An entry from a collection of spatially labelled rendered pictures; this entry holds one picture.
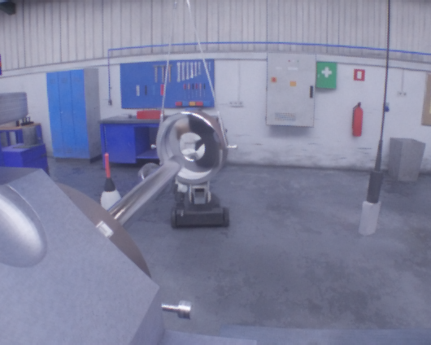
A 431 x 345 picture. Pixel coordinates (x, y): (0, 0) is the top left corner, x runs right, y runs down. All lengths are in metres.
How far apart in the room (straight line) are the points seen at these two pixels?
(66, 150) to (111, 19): 2.67
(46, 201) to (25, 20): 7.38
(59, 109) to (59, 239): 5.91
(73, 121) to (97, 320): 5.81
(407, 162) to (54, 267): 5.31
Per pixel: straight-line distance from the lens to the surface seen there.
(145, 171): 1.70
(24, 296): 0.28
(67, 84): 6.07
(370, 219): 1.16
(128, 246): 0.48
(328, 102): 5.44
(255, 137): 5.43
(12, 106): 0.32
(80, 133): 5.99
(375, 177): 1.11
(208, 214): 3.04
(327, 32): 5.56
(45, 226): 0.33
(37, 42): 7.33
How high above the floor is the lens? 1.41
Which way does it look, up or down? 16 degrees down
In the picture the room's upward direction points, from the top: straight up
